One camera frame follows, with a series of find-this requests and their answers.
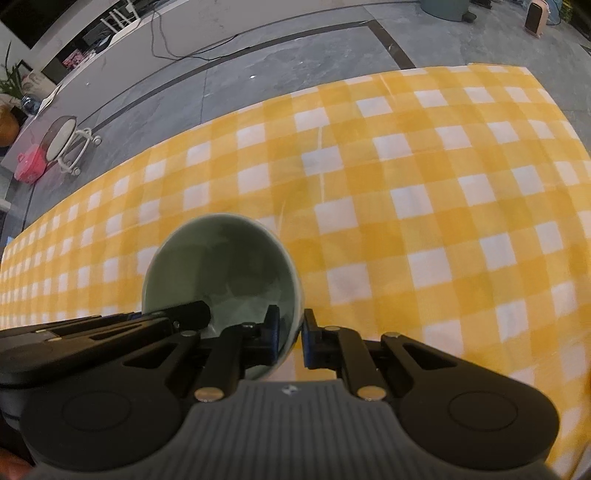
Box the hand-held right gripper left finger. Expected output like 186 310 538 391
122 305 281 403

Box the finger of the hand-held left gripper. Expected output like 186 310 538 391
28 316 177 352
137 300 212 331

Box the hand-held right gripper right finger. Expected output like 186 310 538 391
301 308 462 401

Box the pale green ceramic bowl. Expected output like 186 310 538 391
141 213 305 381

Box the yellow white checkered blanket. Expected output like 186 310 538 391
0 65 591 480

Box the pink plastic storage box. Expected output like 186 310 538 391
14 147 47 183

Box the round wheeled stool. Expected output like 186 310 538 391
41 115 103 175

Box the orange round cushion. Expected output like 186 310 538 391
0 105 20 147

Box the potted long-leaf plant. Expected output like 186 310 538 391
0 44 28 100

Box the long grey television cabinet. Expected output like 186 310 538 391
0 0 160 172

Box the white router with antennas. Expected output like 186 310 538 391
99 4 140 43

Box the black television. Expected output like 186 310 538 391
7 0 93 49

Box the small white heater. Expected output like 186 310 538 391
525 0 550 38

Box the black power cable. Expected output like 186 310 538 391
150 8 260 61

